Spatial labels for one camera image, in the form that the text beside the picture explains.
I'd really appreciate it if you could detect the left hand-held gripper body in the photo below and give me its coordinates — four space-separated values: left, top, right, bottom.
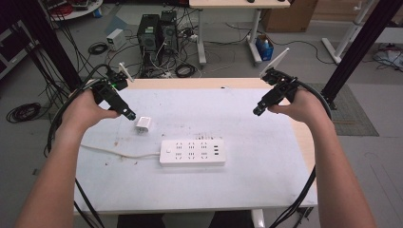
90 62 134 112

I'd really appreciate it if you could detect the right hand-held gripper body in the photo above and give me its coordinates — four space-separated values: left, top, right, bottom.
259 47 300 105

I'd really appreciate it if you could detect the white charger plug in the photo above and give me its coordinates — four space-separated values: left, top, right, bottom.
135 116 153 133

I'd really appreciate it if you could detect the white power strip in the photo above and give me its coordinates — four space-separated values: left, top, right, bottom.
159 138 227 168

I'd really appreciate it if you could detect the person's right hand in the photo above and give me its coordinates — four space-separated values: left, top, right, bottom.
267 88 331 127

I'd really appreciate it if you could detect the person's left hand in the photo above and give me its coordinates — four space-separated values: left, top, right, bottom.
61 89 122 136

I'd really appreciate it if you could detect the small white box device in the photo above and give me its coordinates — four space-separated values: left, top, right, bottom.
106 28 127 51

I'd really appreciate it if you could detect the white table mat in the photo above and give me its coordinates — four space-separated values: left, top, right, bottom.
73 87 318 214

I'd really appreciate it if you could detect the black computer tower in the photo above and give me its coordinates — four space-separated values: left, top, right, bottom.
136 13 162 62
159 9 180 55

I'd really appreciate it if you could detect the brown cardboard box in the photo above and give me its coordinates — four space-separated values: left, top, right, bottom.
260 0 318 33

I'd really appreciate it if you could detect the grey floor mat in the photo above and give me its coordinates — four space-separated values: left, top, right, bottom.
303 82 380 138

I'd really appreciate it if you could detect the white metal stand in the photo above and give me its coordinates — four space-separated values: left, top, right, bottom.
320 0 373 66

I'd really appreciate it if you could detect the round white table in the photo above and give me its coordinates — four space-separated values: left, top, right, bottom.
40 0 105 23

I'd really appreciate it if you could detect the wooden desk with white legs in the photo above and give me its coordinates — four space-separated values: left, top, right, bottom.
188 0 292 67

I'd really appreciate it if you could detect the white table leg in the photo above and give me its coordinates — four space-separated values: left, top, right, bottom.
251 208 266 228

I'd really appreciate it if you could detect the white power strip cable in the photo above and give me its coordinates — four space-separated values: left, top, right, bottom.
80 143 162 160

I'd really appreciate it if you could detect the coiled black cable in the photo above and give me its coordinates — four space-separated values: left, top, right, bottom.
174 63 198 79
87 41 109 56
6 102 43 124

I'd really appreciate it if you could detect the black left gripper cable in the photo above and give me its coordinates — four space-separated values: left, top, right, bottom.
43 63 112 228

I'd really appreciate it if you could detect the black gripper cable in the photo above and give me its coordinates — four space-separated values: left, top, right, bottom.
43 63 112 228
268 79 334 228

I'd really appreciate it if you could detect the black metal frame post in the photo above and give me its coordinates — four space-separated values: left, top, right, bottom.
320 0 403 110
17 0 84 91

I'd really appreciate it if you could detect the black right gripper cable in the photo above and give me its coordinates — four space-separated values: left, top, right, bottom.
268 79 334 228

